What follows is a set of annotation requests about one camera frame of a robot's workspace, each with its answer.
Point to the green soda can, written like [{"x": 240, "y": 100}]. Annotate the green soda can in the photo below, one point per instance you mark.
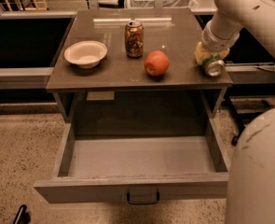
[{"x": 213, "y": 66}]

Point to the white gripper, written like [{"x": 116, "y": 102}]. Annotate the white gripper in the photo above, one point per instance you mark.
[{"x": 213, "y": 42}]

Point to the open grey top drawer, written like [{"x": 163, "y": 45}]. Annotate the open grey top drawer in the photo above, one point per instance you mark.
[{"x": 97, "y": 170}]

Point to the grey cabinet with counter top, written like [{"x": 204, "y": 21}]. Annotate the grey cabinet with counter top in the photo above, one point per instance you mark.
[{"x": 133, "y": 73}]

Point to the black wheeled chair base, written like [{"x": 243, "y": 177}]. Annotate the black wheeled chair base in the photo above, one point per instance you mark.
[{"x": 243, "y": 111}]

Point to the white wire basket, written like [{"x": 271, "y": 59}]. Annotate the white wire basket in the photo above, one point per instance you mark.
[{"x": 160, "y": 3}]

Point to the red apple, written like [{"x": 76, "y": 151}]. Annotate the red apple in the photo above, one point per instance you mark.
[{"x": 156, "y": 63}]

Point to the white paper bowl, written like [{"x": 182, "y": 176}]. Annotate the white paper bowl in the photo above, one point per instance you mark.
[{"x": 85, "y": 54}]

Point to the black drawer handle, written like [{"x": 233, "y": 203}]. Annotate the black drawer handle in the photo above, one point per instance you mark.
[{"x": 143, "y": 199}]

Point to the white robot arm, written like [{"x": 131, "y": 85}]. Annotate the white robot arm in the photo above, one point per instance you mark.
[{"x": 251, "y": 176}]

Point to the black object bottom left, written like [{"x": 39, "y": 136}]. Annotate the black object bottom left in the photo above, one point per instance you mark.
[{"x": 22, "y": 216}]

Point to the brown gold soda can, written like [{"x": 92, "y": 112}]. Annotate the brown gold soda can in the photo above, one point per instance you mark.
[{"x": 134, "y": 39}]

